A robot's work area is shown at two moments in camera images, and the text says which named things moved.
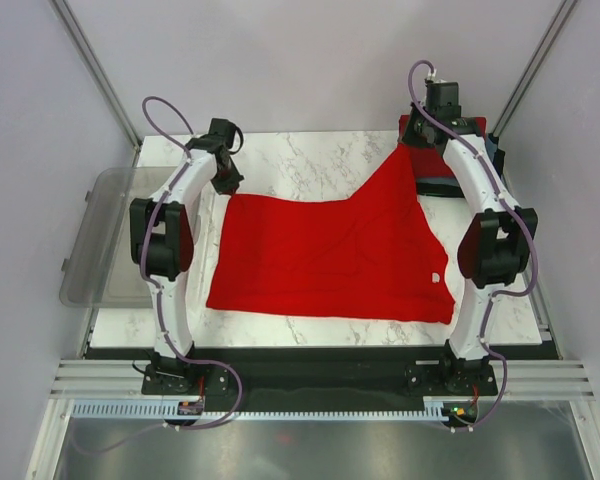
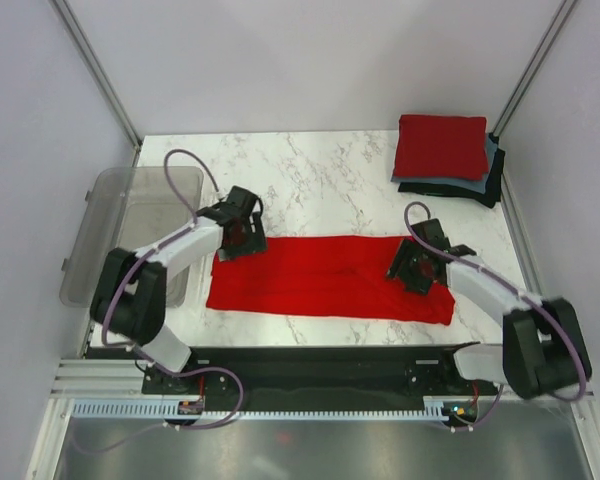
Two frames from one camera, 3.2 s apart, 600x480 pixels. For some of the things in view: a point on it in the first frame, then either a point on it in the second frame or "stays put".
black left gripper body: (227, 179) → (248, 242)
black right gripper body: (415, 131) → (410, 271)
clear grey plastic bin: (98, 270) stays put
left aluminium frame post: (95, 68) stays put
